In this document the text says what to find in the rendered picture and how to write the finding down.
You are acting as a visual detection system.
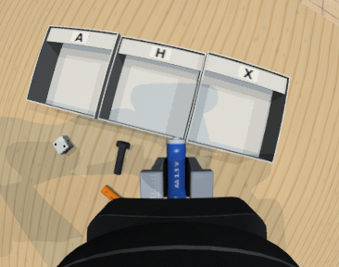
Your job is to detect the orange battery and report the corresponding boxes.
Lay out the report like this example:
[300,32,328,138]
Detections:
[101,185,120,200]

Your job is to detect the black bolt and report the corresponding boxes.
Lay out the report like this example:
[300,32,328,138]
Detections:
[114,141,131,175]

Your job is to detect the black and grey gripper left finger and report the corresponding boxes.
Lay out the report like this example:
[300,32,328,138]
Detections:
[140,157,168,198]

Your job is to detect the blue aa battery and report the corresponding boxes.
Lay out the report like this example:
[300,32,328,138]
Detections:
[167,137,186,198]

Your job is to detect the white three-compartment bin rack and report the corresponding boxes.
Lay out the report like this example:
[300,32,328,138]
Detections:
[26,25,291,163]

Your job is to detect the white die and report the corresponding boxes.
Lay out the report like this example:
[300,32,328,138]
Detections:
[53,135,74,155]

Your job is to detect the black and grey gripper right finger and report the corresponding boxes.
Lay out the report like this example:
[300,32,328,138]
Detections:
[185,157,214,198]

